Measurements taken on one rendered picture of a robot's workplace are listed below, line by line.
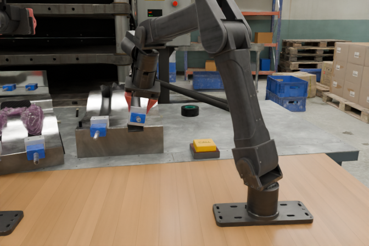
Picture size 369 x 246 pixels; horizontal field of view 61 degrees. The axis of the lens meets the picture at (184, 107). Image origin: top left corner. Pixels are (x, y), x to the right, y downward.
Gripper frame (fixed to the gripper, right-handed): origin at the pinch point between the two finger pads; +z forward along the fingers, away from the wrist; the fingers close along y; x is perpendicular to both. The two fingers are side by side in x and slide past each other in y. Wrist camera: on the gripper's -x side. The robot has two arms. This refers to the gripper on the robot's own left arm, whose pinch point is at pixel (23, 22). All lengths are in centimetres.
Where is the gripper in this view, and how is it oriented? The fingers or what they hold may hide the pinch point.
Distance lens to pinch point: 103.3
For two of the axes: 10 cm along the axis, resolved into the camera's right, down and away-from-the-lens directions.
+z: -0.6, -2.3, 9.7
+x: 0.0, 9.7, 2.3
